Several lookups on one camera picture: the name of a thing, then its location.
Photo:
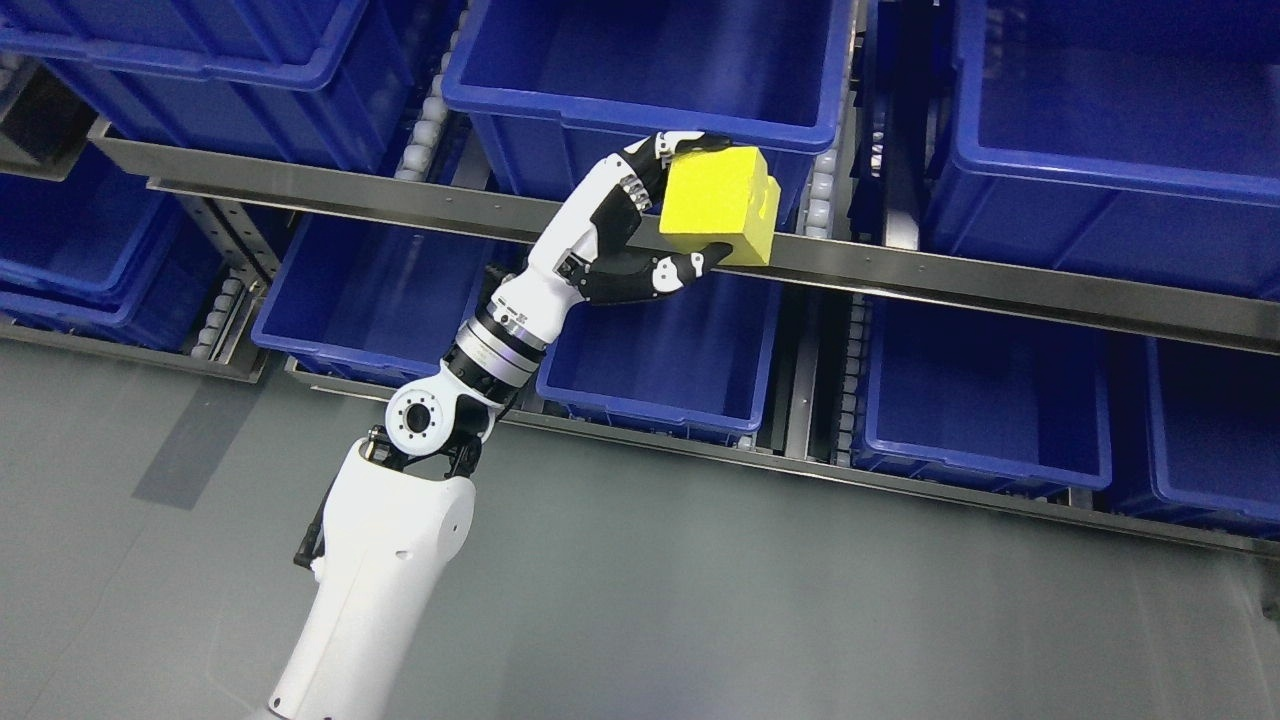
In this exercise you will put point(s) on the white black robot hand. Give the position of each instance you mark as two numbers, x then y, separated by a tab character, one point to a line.
585	254

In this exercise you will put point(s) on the blue bin upper right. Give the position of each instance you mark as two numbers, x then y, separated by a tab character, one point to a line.
1136	140

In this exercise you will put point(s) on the yellow foam block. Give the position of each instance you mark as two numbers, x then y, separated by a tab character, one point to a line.
726	196

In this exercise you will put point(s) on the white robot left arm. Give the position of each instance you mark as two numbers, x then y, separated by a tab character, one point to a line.
397	512

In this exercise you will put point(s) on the blue bin far right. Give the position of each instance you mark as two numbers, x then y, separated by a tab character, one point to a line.
1194	435

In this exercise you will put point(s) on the blue bin lower center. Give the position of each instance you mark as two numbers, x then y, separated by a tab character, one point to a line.
694	366

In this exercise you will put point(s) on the blue bin upper left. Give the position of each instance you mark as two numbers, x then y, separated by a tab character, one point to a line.
317	83

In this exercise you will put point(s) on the blue bin lower middle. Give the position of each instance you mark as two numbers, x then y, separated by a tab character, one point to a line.
374	302

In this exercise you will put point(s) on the blue bin lower right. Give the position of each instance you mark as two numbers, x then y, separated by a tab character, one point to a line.
1000	403

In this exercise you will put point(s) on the blue bin lower left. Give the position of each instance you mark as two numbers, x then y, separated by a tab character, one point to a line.
99	254

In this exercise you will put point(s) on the blue bin upper shelf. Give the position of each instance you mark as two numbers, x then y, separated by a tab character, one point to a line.
551	87

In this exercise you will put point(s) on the blue bin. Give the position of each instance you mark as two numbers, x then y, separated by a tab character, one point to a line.
1136	140
374	302
1194	435
317	83
694	366
99	254
1000	403

